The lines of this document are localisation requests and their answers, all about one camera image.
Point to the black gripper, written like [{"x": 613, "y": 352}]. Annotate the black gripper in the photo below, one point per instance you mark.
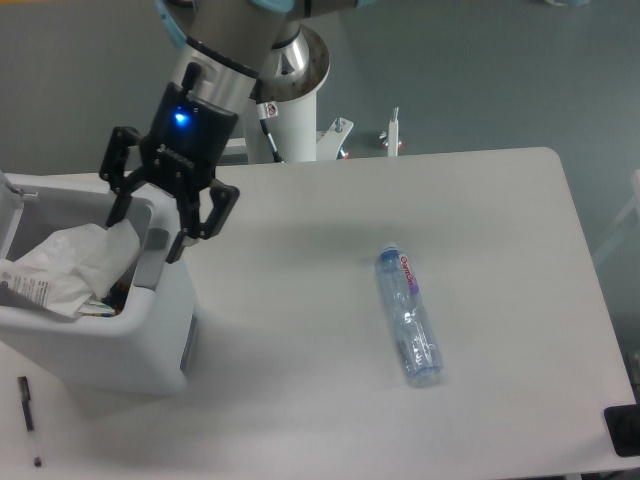
[{"x": 185, "y": 145}]

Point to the white plastic wrapper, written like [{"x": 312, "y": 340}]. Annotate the white plastic wrapper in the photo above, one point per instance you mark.
[{"x": 71, "y": 266}]

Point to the clear plastic water bottle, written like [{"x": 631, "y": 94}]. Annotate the clear plastic water bottle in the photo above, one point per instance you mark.
[{"x": 409, "y": 324}]

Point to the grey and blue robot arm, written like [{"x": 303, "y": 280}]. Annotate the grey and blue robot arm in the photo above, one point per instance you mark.
[{"x": 226, "y": 50}]

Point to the white trash can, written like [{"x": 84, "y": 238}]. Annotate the white trash can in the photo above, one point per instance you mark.
[{"x": 133, "y": 333}]

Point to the colourful snack wrapper in bin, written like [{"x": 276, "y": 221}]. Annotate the colourful snack wrapper in bin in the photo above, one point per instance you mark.
[{"x": 109, "y": 306}]

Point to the black pen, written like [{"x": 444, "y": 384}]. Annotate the black pen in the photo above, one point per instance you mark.
[{"x": 25, "y": 399}]

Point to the black device at table edge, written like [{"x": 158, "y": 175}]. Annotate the black device at table edge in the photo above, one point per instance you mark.
[{"x": 623, "y": 425}]

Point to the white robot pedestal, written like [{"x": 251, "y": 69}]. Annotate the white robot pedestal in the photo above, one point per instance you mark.
[{"x": 280, "y": 124}]

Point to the white pedestal foot bracket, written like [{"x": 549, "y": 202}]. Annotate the white pedestal foot bracket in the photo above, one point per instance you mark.
[{"x": 390, "y": 139}]

